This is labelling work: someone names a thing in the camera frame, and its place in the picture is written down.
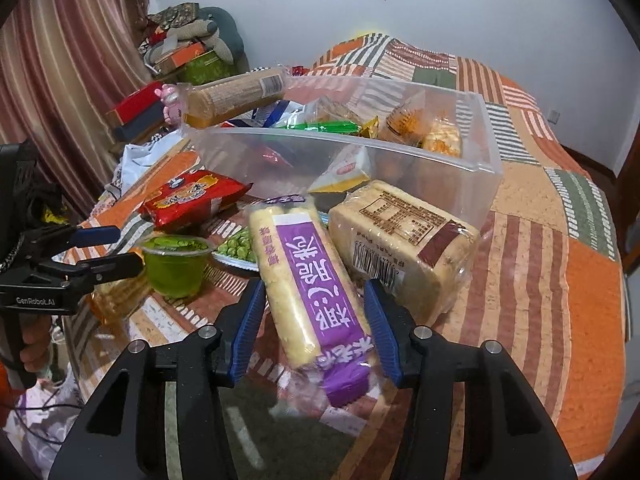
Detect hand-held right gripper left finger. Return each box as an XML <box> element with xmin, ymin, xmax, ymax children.
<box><xmin>47</xmin><ymin>277</ymin><xmax>267</xmax><ymax>480</ymax></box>

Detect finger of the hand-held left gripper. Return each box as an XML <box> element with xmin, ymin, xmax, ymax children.
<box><xmin>50</xmin><ymin>252</ymin><xmax>146</xmax><ymax>287</ymax></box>
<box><xmin>15</xmin><ymin>225</ymin><xmax>121</xmax><ymax>252</ymax></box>

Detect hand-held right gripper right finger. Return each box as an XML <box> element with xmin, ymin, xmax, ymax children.
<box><xmin>363</xmin><ymin>278</ymin><xmax>578</xmax><ymax>480</ymax></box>

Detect green jelly cup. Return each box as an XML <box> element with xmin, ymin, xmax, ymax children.
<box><xmin>141</xmin><ymin>235</ymin><xmax>212</xmax><ymax>297</ymax></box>

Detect purple label rice cracker roll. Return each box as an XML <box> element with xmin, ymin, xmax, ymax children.
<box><xmin>248</xmin><ymin>195</ymin><xmax>383</xmax><ymax>408</ymax></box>

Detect clear plastic storage bin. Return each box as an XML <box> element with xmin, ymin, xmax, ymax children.
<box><xmin>180</xmin><ymin>76</ymin><xmax>505</xmax><ymax>241</ymax></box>

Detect person's left hand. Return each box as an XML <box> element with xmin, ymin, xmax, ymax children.
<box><xmin>17</xmin><ymin>312</ymin><xmax>53</xmax><ymax>373</ymax></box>

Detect clear packet brown biscuits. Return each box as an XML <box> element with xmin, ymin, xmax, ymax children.
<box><xmin>87</xmin><ymin>275</ymin><xmax>151</xmax><ymax>328</ymax></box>

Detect green peas packet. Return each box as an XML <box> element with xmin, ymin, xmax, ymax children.
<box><xmin>212</xmin><ymin>227</ymin><xmax>261</xmax><ymax>271</ymax></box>

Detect brown sliced cake packet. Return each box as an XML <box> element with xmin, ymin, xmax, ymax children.
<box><xmin>327</xmin><ymin>179</ymin><xmax>482</xmax><ymax>321</ymax></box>

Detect red snack packet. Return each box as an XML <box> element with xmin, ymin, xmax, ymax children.
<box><xmin>139</xmin><ymin>169</ymin><xmax>253</xmax><ymax>231</ymax></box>

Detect dark grey box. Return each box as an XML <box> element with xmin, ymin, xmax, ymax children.
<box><xmin>112</xmin><ymin>110</ymin><xmax>168</xmax><ymax>143</ymax></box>

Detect floral white cloth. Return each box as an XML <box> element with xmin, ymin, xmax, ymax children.
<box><xmin>2</xmin><ymin>375</ymin><xmax>88</xmax><ymax>466</ymax></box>

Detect red gift box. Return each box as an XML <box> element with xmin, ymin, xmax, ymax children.
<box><xmin>105</xmin><ymin>81</ymin><xmax>166</xmax><ymax>126</ymax></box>

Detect pink plush toy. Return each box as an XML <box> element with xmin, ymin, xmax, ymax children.
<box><xmin>155</xmin><ymin>84</ymin><xmax>188</xmax><ymax>123</ymax></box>

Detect white pink snack packet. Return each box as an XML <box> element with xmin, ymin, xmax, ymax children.
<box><xmin>306</xmin><ymin>147</ymin><xmax>373</xmax><ymax>196</ymax></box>

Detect striped red curtain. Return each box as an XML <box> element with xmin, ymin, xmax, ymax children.
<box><xmin>0</xmin><ymin>0</ymin><xmax>156</xmax><ymax>211</ymax></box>

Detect long brown biscuit packet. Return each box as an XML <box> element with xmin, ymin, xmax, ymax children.
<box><xmin>182</xmin><ymin>69</ymin><xmax>288</xmax><ymax>128</ymax></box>

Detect orange cardboard box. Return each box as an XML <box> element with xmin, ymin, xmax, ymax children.
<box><xmin>152</xmin><ymin>42</ymin><xmax>206</xmax><ymax>73</ymax></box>

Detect green cardboard box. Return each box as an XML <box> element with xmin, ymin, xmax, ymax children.
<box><xmin>177</xmin><ymin>51</ymin><xmax>236</xmax><ymax>86</ymax></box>

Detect clear bag yellow puffs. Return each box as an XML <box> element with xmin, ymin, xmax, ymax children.
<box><xmin>420</xmin><ymin>117</ymin><xmax>463</xmax><ymax>157</ymax></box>

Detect green snack packet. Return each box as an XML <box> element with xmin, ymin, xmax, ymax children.
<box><xmin>287</xmin><ymin>117</ymin><xmax>363</xmax><ymax>136</ymax></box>

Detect blue white chip packet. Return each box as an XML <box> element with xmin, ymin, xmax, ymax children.
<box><xmin>250</xmin><ymin>101</ymin><xmax>311</xmax><ymax>128</ymax></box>

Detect clear wrapped bread packet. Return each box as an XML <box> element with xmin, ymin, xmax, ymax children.
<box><xmin>305</xmin><ymin>100</ymin><xmax>362</xmax><ymax>123</ymax></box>

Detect pile of clothes and boxes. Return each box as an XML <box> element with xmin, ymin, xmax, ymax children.
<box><xmin>137</xmin><ymin>5</ymin><xmax>246</xmax><ymax>66</ymax></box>

